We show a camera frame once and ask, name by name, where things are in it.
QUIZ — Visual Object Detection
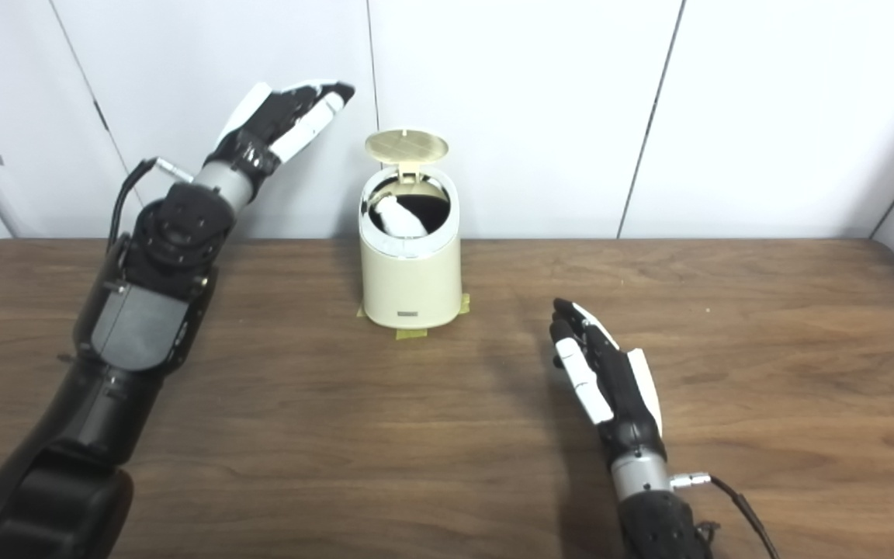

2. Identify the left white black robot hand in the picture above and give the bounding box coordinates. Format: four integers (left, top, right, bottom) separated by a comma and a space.
203, 80, 356, 195

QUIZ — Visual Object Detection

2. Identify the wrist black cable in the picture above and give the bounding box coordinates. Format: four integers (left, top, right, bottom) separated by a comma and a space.
670, 471, 781, 559
106, 157, 193, 249

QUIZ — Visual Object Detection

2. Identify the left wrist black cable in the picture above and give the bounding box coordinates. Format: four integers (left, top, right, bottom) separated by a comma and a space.
106, 157, 193, 249

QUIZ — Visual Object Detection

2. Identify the cream-colored bin with lid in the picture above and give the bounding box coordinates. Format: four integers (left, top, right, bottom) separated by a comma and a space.
359, 128, 463, 329

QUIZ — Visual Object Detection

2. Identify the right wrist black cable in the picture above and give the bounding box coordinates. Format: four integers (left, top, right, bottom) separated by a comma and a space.
670, 471, 781, 559

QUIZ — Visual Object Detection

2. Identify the small white plastic bottle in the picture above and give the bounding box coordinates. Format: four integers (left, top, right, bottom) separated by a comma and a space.
369, 196, 428, 236

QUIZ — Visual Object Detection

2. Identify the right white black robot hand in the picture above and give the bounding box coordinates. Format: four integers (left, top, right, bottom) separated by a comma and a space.
549, 298, 667, 467

